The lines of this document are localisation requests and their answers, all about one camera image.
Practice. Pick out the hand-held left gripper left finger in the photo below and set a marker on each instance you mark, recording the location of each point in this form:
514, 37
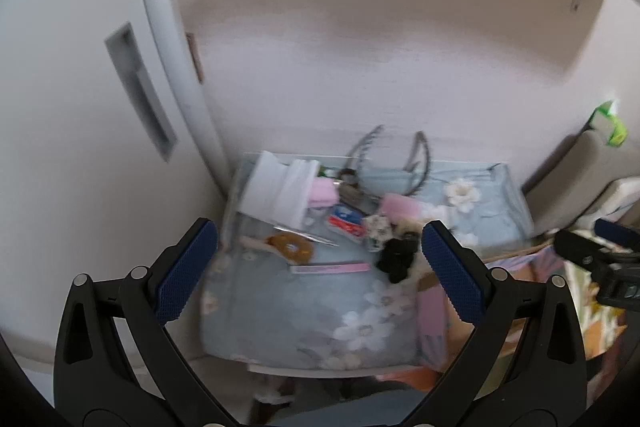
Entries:
185, 272

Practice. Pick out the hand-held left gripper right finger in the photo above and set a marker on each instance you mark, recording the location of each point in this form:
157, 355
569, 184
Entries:
452, 277

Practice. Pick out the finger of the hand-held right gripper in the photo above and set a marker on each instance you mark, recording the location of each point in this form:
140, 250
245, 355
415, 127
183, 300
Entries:
575, 247
617, 233

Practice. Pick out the blue woven headband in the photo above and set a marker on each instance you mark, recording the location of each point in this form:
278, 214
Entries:
422, 167

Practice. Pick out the black scrunchie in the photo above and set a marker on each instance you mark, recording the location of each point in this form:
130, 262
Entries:
397, 257

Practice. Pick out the white patterned scrunchie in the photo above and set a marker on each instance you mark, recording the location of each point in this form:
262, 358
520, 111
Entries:
377, 232

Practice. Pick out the blue floral cloth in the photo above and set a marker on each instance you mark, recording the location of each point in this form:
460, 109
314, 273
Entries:
280, 307

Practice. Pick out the green plastic item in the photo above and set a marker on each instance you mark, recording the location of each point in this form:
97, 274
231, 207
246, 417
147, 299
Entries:
609, 122

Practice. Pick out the white paper sheet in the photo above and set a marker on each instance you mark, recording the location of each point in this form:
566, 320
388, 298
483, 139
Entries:
260, 187

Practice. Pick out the red and blue packet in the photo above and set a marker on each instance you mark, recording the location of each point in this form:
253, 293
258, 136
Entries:
346, 219

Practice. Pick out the pink nail file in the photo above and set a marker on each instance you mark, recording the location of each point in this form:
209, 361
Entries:
330, 268

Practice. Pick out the metal tweezers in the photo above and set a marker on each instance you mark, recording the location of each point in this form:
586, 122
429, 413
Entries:
307, 234

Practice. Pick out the white tissue pack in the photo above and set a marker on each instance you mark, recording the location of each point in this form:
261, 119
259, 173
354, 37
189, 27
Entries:
297, 197

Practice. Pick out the small green tube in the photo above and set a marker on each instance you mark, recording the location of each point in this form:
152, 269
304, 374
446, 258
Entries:
330, 173

